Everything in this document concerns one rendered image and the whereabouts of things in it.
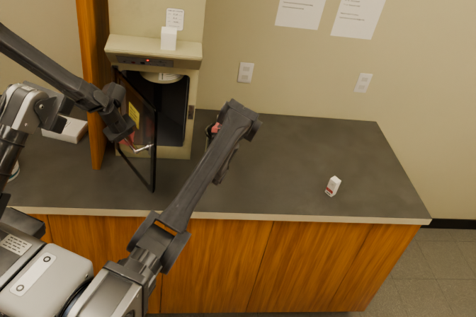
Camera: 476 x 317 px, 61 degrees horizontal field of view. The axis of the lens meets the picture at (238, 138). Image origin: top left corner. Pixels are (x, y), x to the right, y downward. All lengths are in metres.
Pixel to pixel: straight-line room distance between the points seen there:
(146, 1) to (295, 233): 1.12
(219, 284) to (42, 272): 1.41
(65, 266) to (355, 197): 1.36
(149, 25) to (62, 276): 0.95
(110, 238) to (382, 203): 1.17
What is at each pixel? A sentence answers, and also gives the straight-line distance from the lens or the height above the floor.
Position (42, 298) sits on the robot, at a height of 1.53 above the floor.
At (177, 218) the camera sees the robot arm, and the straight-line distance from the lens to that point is 0.89.
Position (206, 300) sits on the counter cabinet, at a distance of 2.23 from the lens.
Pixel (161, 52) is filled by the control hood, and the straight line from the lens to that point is 1.41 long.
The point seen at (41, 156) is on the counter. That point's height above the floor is 0.94.
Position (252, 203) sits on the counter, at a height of 0.94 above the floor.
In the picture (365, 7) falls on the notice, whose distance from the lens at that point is 2.07.
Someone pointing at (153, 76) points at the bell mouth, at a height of 1.34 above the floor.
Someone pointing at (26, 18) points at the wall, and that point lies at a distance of 2.07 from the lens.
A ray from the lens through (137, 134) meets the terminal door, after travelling 1.53.
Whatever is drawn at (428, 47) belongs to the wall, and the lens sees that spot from 2.31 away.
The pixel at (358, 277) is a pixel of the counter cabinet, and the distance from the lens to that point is 2.26.
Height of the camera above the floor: 2.17
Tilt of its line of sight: 38 degrees down
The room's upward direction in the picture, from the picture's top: 11 degrees clockwise
